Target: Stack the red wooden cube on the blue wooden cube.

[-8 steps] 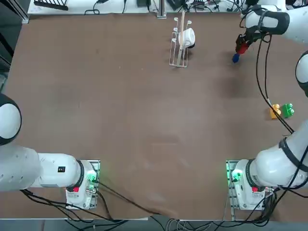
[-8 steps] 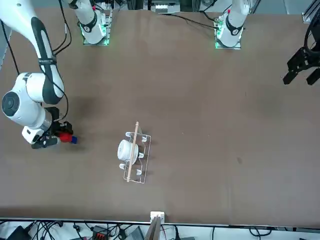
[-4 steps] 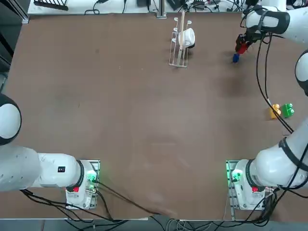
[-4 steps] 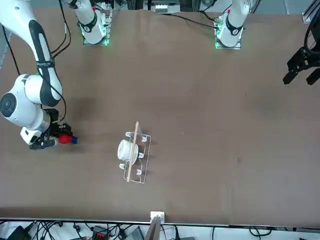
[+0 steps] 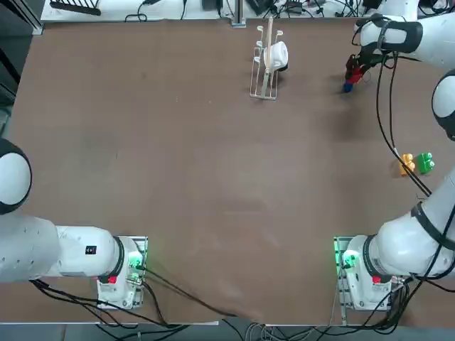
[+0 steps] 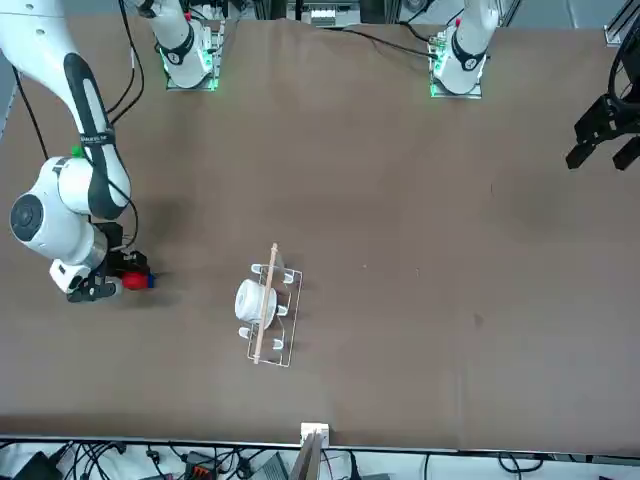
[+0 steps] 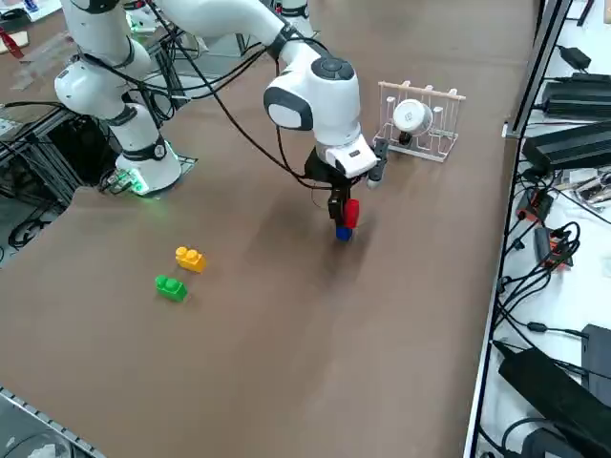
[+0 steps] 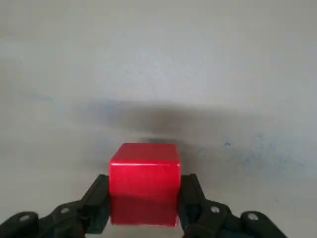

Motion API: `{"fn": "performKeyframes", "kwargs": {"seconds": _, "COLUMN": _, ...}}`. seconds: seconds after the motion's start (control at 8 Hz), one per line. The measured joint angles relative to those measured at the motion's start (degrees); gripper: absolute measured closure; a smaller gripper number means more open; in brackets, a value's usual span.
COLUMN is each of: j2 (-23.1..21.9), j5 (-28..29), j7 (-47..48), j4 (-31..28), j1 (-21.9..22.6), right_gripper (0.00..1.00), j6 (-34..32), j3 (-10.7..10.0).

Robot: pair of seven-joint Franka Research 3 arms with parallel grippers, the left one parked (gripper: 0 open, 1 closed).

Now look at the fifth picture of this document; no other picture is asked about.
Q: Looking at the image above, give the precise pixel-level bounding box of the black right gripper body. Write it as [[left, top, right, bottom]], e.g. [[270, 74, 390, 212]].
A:
[[350, 48, 384, 71]]

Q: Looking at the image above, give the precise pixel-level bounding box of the white cup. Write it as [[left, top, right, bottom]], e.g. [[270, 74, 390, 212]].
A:
[[264, 40, 289, 72]]

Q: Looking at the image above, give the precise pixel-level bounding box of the yellow toy building block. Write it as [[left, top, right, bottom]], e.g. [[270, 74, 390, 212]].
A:
[[400, 153, 417, 177]]

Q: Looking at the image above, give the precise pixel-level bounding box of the green toy building block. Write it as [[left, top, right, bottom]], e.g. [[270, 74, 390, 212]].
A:
[[416, 152, 436, 175]]

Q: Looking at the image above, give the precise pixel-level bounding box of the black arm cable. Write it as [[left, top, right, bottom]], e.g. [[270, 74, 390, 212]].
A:
[[387, 53, 433, 195], [375, 53, 429, 196]]

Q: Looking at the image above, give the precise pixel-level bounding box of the aluminium camera post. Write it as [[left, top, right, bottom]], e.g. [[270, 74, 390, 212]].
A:
[[231, 0, 247, 23]]

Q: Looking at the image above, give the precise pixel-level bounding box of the black cable on table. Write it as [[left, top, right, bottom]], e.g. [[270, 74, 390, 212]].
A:
[[141, 266, 257, 320]]

